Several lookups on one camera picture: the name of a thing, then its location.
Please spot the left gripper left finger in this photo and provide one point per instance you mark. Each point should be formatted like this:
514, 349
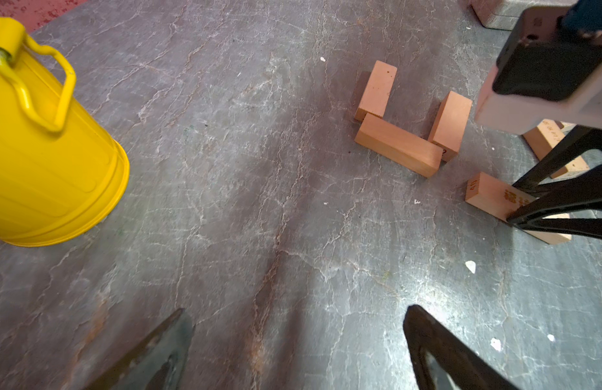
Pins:
157, 362

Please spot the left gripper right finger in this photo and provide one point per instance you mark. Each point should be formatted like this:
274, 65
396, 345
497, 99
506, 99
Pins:
441, 361

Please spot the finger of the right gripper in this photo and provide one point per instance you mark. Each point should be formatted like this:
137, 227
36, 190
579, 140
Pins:
583, 193
578, 141

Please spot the wooden block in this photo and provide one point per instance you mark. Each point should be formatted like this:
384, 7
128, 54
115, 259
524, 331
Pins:
545, 137
449, 125
376, 94
494, 196
398, 145

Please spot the grey stone block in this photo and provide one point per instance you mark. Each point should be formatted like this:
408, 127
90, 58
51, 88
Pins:
504, 14

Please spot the yellow metal bucket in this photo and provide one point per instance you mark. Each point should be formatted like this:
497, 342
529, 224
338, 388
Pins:
61, 173

